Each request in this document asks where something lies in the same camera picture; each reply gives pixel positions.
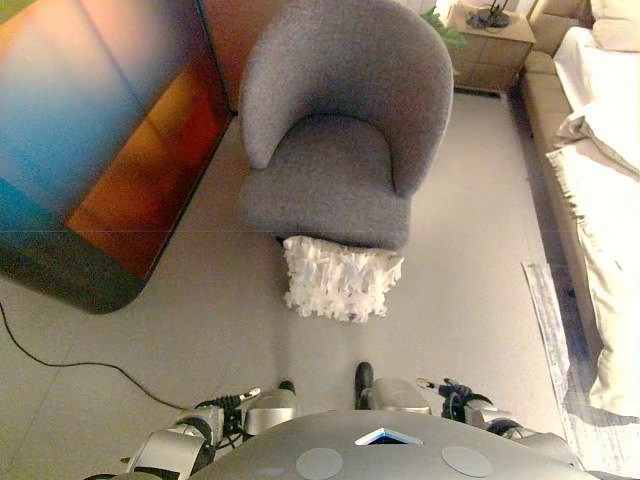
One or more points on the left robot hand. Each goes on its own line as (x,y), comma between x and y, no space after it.
(225,401)

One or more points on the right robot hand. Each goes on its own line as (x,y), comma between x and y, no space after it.
(452,391)

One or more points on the white fringed cushion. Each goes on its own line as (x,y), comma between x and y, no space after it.
(340,280)

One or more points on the silver left robot leg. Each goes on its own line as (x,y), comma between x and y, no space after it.
(272,412)

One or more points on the grey robot torso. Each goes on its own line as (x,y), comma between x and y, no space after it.
(390,455)

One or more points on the white duvet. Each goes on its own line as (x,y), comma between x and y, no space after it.
(615,240)

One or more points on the grey upholstered armchair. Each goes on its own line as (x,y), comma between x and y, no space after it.
(330,170)

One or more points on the glossy multicoloured cabinet panel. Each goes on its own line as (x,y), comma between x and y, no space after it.
(90,150)

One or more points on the beige throw blanket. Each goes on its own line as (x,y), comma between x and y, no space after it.
(595,140)

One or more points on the light wooden nightstand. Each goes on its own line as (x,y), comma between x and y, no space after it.
(495,55)

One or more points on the green potted plant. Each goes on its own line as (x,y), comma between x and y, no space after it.
(447,32)

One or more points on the black table lamp base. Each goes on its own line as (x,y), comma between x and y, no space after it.
(487,19)

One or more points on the beige pillow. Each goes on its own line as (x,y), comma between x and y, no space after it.
(617,25)

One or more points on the beige upholstered bed frame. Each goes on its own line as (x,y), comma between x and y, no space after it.
(547,100)

